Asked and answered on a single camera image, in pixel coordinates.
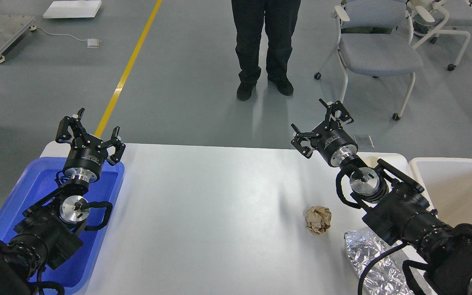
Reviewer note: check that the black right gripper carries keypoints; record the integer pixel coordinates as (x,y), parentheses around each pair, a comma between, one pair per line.
(328,138)

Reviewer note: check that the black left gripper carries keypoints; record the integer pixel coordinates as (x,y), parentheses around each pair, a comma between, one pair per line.
(87,156)

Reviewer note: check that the silver foil bag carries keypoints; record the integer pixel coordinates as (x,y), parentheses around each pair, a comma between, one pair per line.
(387,276)

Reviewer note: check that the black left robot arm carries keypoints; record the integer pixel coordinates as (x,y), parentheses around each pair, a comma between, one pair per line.
(50,232)

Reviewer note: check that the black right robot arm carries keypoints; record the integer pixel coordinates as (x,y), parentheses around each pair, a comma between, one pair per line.
(394,206)

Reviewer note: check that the crumpled brown paper ball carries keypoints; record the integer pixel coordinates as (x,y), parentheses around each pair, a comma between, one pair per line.
(318,219)

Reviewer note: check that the grey office chair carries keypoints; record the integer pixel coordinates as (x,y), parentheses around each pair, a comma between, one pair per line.
(432,18)
(378,54)

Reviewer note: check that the white flat board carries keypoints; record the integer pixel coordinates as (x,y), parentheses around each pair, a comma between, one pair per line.
(73,9)

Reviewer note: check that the metal cart platform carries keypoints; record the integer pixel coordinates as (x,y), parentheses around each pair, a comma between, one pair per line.
(2,35)

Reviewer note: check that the white plastic bin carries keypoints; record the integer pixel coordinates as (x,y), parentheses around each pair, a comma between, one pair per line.
(448,183)

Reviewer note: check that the white power adapter with cable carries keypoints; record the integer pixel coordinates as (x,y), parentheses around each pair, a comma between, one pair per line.
(90,43)

